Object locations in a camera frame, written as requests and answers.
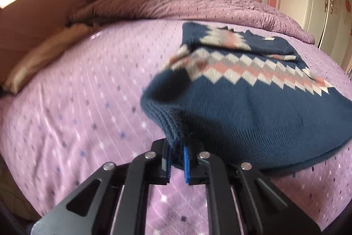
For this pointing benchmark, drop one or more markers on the purple dotted duvet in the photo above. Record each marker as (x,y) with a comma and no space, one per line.
(170,5)

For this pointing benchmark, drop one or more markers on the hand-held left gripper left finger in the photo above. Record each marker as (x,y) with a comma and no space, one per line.
(158,166)

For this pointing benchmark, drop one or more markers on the navy diamond-pattern knit sweater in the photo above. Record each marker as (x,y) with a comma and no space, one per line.
(247,113)

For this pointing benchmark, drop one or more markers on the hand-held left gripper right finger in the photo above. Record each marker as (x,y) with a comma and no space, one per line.
(187,166)

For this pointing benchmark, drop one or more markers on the tan pillow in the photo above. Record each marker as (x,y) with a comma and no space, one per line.
(46,56)

